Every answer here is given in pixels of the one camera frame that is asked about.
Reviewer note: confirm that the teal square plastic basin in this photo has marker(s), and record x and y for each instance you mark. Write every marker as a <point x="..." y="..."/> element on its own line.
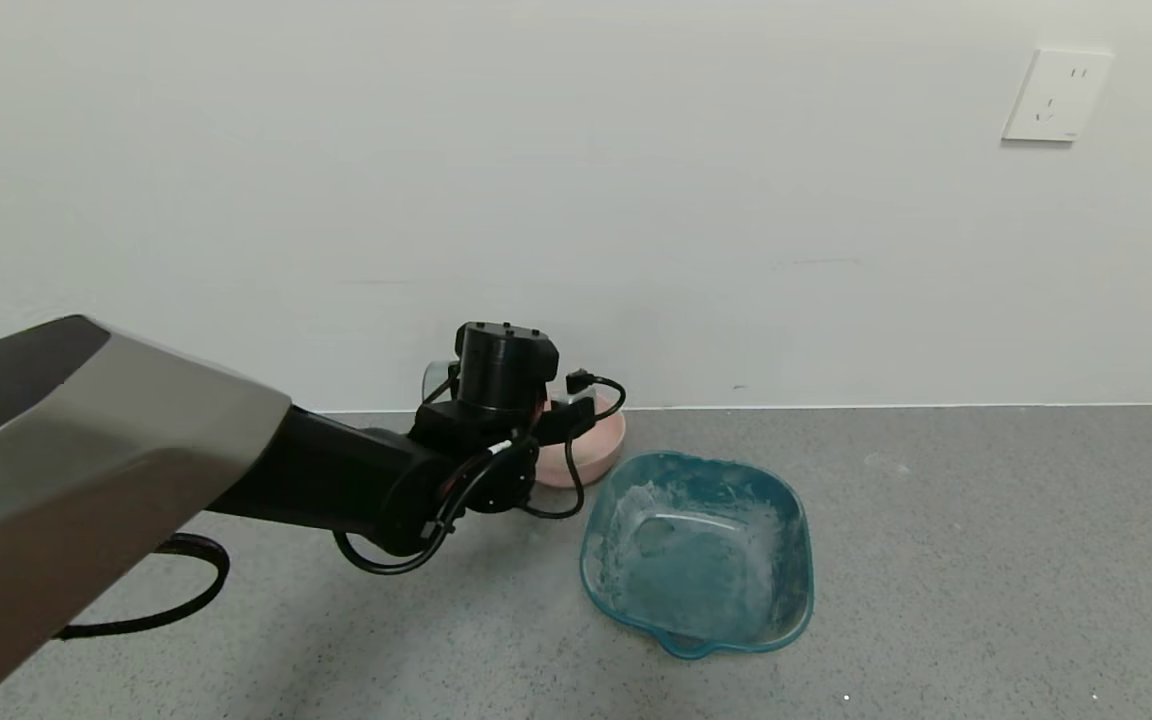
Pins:
<point x="696" y="560"/>

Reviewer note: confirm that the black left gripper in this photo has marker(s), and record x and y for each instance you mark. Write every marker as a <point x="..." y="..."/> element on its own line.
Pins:
<point x="564" y="422"/>

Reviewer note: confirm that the pink bowl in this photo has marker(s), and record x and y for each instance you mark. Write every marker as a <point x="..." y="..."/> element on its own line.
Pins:
<point x="601" y="450"/>

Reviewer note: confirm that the clear ribbed plastic cup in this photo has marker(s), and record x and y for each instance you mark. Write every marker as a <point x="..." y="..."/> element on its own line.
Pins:
<point x="436" y="380"/>

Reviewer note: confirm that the black and silver left robot arm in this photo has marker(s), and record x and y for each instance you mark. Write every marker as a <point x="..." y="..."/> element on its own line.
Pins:
<point x="86" y="450"/>

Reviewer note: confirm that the white powder residue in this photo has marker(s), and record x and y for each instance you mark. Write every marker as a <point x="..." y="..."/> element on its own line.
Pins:
<point x="636" y="500"/>

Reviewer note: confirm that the white wall socket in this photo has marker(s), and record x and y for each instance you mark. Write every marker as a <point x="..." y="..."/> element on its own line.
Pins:
<point x="1058" y="95"/>

